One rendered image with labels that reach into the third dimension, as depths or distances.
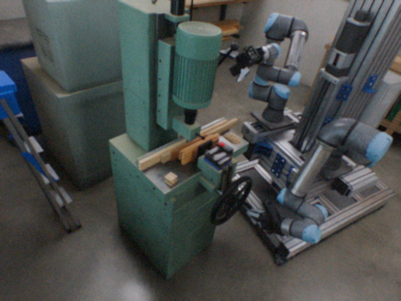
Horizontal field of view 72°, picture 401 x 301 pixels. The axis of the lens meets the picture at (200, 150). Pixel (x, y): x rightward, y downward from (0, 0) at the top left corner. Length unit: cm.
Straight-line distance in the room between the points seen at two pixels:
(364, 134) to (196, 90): 67
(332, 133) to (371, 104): 81
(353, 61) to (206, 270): 157
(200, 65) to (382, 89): 121
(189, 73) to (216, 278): 140
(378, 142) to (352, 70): 64
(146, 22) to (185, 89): 30
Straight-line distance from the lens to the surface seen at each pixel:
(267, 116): 194
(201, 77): 112
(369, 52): 171
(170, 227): 148
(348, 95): 178
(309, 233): 126
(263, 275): 213
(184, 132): 132
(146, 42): 124
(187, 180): 128
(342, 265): 244
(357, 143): 122
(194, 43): 107
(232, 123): 163
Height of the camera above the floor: 182
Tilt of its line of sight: 40 degrees down
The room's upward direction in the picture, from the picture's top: 9 degrees clockwise
